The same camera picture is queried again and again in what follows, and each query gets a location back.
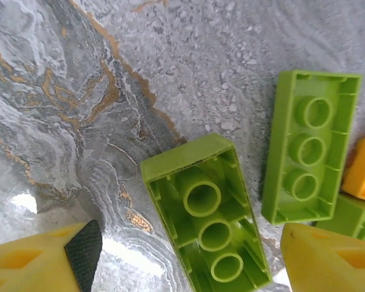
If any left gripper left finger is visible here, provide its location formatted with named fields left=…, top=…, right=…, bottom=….
left=0, top=219, right=103, bottom=292

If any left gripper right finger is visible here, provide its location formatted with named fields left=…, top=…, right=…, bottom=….
left=280, top=222, right=365, bottom=292

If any green lego brick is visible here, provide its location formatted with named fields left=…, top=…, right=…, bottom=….
left=314, top=194, right=365, bottom=245
left=139, top=132, right=273, bottom=292
left=261, top=69, right=363, bottom=226

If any orange lego brick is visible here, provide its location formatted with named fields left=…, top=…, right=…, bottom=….
left=341, top=130, right=365, bottom=205

